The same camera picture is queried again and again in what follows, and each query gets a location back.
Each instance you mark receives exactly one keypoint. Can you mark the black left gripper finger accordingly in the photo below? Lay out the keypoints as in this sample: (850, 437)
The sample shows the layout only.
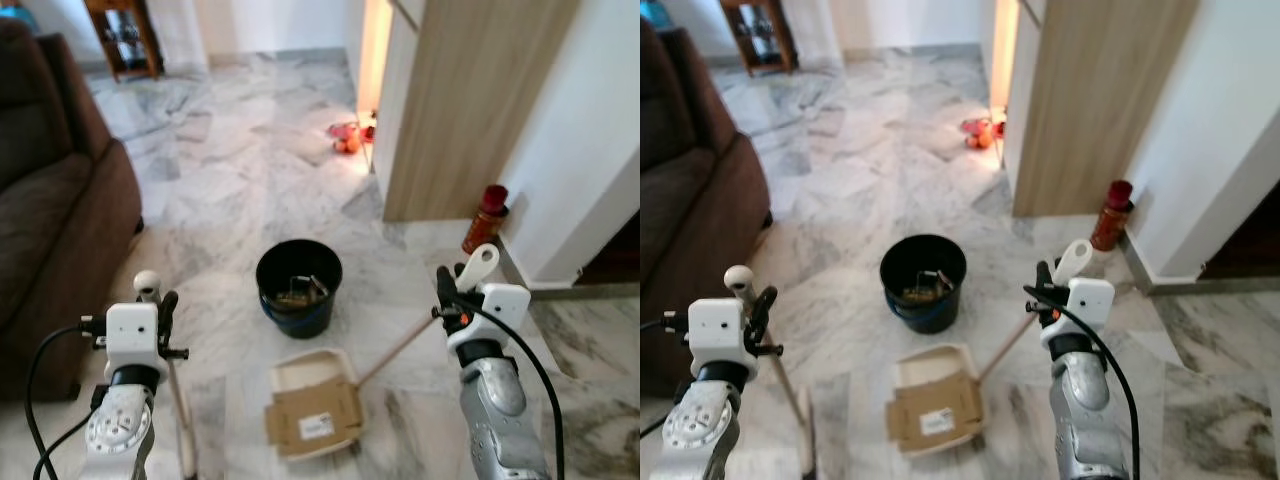
(764, 308)
(168, 312)

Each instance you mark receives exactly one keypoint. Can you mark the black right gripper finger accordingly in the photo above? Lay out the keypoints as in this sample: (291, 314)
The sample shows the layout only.
(1044, 276)
(446, 282)

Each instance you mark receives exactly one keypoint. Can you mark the wooden broom with beige knob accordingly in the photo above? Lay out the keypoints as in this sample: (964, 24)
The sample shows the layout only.
(738, 279)
(147, 284)

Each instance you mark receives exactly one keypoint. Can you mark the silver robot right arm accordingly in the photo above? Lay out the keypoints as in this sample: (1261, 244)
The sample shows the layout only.
(1085, 390)
(495, 400)

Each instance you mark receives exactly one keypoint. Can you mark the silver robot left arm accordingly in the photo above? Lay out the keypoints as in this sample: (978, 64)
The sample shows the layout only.
(700, 430)
(118, 430)

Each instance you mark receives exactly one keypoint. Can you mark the red bottle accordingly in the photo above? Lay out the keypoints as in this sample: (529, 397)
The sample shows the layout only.
(486, 220)
(1112, 215)

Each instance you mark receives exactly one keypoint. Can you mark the black plastic bucket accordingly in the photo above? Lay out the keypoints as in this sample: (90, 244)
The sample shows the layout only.
(925, 312)
(300, 318)

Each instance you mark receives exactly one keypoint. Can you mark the mixed trash scraps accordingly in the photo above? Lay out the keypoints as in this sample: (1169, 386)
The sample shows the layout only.
(922, 288)
(296, 292)

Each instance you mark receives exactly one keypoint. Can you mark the brown sofa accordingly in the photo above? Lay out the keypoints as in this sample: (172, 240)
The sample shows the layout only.
(690, 210)
(50, 220)

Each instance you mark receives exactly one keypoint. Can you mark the brown cardboard piece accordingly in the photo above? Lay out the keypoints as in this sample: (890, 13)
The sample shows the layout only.
(925, 415)
(300, 415)

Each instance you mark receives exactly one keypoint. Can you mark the red and orange toys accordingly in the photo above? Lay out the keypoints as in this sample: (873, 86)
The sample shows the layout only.
(980, 133)
(348, 138)

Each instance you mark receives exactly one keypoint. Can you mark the light wood cabinet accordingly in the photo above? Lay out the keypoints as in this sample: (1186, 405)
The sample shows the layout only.
(470, 100)
(1090, 100)

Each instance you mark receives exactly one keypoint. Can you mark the wooden side table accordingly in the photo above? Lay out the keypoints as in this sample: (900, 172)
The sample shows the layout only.
(125, 35)
(760, 35)

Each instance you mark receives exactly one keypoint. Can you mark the teal object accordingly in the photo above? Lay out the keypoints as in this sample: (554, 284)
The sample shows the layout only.
(15, 17)
(652, 12)

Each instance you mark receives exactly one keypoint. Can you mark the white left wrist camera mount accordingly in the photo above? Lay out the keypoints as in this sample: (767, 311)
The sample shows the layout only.
(717, 330)
(133, 335)

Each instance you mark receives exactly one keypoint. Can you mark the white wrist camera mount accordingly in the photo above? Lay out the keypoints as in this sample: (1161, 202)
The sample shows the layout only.
(133, 335)
(503, 305)
(1088, 300)
(717, 330)

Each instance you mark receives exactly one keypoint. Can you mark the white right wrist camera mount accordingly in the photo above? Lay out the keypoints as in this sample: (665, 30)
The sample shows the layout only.
(503, 305)
(1088, 300)

